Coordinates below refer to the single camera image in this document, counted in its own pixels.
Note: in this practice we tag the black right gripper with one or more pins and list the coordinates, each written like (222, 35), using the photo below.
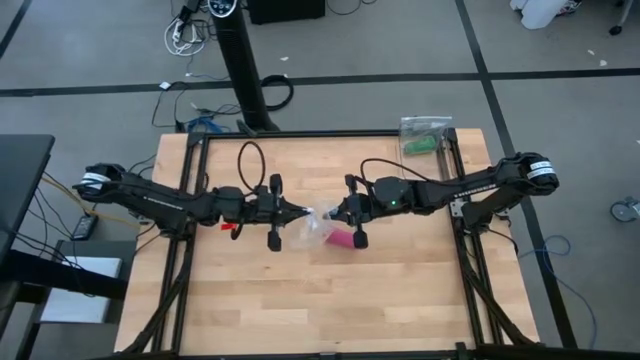
(360, 210)

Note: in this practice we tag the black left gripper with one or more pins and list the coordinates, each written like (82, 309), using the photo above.
(272, 210)

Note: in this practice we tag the clear plastic bag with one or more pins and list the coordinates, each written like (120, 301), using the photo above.
(310, 232)

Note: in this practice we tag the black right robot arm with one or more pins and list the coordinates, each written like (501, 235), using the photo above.
(465, 187)

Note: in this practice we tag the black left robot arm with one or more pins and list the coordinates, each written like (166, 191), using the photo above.
(160, 202)

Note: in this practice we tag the green bandage roll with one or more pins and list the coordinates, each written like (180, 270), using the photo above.
(420, 145)

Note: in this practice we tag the clear bag with green bandage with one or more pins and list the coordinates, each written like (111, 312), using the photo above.
(425, 127)

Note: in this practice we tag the red tag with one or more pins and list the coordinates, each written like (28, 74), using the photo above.
(228, 226)

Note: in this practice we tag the black tower fan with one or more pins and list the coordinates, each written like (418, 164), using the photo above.
(245, 70)

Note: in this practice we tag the black box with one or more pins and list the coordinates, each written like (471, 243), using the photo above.
(285, 10)

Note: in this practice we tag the black power adapter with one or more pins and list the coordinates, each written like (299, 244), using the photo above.
(85, 226)

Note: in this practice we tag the white box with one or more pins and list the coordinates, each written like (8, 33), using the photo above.
(80, 290)

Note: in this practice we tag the black side desk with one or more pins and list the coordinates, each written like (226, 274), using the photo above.
(22, 170)

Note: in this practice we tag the grey caster wheel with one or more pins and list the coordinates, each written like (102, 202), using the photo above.
(624, 210)

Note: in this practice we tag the black office chair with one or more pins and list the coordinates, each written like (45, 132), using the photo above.
(622, 20)

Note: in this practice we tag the black aluminium table frame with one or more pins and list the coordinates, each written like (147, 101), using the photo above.
(190, 280)

